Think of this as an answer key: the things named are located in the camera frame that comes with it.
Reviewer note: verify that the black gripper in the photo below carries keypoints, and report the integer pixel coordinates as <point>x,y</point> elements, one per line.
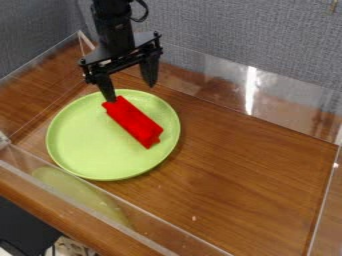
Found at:
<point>105,61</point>

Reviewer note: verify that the red block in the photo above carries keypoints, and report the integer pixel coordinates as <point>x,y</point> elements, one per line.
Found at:
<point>134,121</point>

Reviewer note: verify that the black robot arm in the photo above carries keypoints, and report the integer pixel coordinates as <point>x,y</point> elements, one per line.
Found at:
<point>122,47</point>

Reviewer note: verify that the green round plate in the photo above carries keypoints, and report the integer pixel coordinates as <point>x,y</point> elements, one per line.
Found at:
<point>92,147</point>

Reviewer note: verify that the black box under table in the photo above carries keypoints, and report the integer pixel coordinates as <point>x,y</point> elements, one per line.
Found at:
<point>26,236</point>

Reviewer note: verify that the clear acrylic corner bracket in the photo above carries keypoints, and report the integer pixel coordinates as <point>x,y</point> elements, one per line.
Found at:
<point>88,46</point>

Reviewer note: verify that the clear acrylic enclosure wall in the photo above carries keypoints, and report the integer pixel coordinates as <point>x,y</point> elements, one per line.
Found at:
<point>251,186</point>

